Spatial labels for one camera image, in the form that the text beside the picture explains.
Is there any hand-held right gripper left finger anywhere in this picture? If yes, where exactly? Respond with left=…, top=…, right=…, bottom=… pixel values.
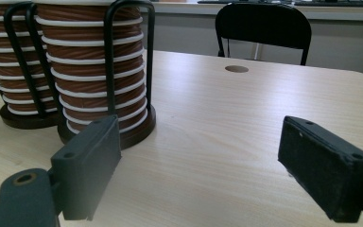
left=50, top=114, right=123, bottom=221

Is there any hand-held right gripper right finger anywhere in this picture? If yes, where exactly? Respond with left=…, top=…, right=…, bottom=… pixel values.
left=277, top=115, right=363, bottom=223

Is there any stack of brown paper cups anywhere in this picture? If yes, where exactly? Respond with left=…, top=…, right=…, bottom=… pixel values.
left=0, top=2, right=60, bottom=116
left=32, top=0, right=149, bottom=135

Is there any black chair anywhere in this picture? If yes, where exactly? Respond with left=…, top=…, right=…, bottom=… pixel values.
left=214, top=2, right=313, bottom=67

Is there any white desk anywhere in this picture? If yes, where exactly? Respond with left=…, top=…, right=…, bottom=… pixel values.
left=140, top=0, right=363, bottom=23

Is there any black wire cup holder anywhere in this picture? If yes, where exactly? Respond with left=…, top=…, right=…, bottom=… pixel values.
left=25, top=0, right=157, bottom=151
left=0, top=1, right=61, bottom=131

